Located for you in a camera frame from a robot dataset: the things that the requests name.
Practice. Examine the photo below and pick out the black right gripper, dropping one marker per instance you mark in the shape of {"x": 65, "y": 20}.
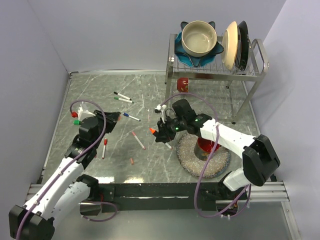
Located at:
{"x": 164, "y": 134}

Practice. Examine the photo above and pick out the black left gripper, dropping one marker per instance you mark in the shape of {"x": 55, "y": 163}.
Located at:
{"x": 111, "y": 118}

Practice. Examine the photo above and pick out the orange and black highlighter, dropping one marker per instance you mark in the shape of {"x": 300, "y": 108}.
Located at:
{"x": 153, "y": 131}

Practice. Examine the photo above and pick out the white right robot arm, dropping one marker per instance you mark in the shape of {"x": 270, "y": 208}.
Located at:
{"x": 259, "y": 158}

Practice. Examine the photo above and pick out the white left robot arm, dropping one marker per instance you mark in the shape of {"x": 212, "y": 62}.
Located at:
{"x": 39, "y": 217}

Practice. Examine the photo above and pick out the blue capped white marker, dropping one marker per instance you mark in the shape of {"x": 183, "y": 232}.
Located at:
{"x": 132, "y": 117}

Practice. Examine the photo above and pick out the green capped white marker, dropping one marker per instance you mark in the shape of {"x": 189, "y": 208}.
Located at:
{"x": 124, "y": 100}

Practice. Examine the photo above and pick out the red capped marker right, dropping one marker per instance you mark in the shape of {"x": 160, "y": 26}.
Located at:
{"x": 104, "y": 148}

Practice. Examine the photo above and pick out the black capped white marker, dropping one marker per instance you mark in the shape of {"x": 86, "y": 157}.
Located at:
{"x": 122, "y": 96}

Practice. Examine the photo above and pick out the pink capped white marker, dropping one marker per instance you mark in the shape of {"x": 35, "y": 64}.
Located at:
{"x": 138, "y": 140}

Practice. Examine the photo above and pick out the green and black highlighter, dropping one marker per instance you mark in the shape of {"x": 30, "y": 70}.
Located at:
{"x": 77, "y": 122}

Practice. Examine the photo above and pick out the black and red mug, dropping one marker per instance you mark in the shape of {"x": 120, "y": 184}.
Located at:
{"x": 203, "y": 148}

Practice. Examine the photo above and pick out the small red cup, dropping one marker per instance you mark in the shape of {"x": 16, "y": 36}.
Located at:
{"x": 182, "y": 85}

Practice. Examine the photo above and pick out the speckled grey plate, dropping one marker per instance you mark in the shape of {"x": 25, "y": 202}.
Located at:
{"x": 187, "y": 159}

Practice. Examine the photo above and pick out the blue star-shaped bowl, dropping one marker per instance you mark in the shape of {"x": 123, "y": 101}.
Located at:
{"x": 195, "y": 61}

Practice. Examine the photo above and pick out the beige ceramic bowl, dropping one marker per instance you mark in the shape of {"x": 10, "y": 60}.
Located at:
{"x": 198, "y": 38}

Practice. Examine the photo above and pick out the cream plate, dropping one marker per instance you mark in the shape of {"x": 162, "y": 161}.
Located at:
{"x": 230, "y": 45}

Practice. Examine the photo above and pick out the black plate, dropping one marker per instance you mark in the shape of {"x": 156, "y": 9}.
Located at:
{"x": 242, "y": 53}

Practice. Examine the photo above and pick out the steel dish rack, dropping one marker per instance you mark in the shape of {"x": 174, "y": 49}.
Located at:
{"x": 256, "y": 70}

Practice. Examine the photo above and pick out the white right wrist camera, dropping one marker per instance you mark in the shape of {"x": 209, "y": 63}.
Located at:
{"x": 160, "y": 109}

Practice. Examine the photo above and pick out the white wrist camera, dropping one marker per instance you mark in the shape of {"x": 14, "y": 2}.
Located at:
{"x": 82, "y": 113}
{"x": 160, "y": 109}

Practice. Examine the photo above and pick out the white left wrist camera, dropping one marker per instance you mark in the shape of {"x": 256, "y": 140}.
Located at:
{"x": 82, "y": 113}

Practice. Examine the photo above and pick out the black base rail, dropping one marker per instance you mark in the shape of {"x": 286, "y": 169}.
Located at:
{"x": 162, "y": 196}

